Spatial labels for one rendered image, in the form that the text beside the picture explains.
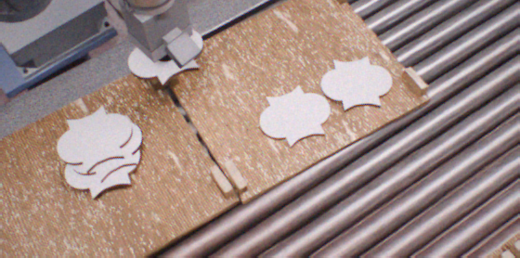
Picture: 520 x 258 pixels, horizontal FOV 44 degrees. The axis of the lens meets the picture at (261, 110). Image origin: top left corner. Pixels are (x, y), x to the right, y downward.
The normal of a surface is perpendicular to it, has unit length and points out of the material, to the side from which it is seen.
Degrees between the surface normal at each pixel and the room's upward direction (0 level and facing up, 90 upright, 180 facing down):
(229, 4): 0
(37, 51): 90
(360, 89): 0
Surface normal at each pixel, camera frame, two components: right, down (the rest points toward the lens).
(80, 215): -0.04, -0.53
